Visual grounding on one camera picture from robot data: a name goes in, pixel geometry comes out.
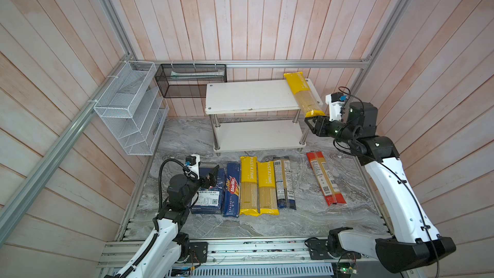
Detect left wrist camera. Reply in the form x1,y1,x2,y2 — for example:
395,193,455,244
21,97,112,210
185,154,201,180

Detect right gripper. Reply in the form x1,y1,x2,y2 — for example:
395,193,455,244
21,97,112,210
304,116,355,147

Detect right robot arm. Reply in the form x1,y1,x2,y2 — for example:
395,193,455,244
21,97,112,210
304,101,457,274

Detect wide blue Barilla pasta box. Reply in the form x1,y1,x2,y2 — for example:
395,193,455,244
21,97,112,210
190,168,226,214

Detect yellow pastatime spaghetti bag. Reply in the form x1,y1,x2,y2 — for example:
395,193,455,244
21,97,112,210
284,72,325,118
257,161,279,216
240,157,260,217

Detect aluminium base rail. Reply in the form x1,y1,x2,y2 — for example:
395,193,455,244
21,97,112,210
96,234,391,269

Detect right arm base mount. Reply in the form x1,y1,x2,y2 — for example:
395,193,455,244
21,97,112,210
304,235,361,260

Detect red spaghetti bag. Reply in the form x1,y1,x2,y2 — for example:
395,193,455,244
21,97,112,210
306,151,346,206

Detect dark blue clear spaghetti bag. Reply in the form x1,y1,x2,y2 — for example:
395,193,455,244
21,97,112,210
274,157,297,210

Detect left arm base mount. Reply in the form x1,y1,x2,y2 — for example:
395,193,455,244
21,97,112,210
178,241,208,264

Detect narrow blue Barilla spaghetti box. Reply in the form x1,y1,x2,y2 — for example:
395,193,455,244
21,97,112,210
223,162,241,218

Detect white wire mesh rack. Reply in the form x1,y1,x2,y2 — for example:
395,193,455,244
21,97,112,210
94,61,169,156

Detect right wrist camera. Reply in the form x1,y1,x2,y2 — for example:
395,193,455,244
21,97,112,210
325,92,348,121

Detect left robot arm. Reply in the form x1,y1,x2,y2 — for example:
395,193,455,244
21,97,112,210
113,154,220,277

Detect black wire mesh basket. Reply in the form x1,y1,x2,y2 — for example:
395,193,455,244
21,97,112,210
154,63,228,99

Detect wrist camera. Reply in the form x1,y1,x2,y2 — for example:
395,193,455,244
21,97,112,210
185,154,201,180
325,92,348,121

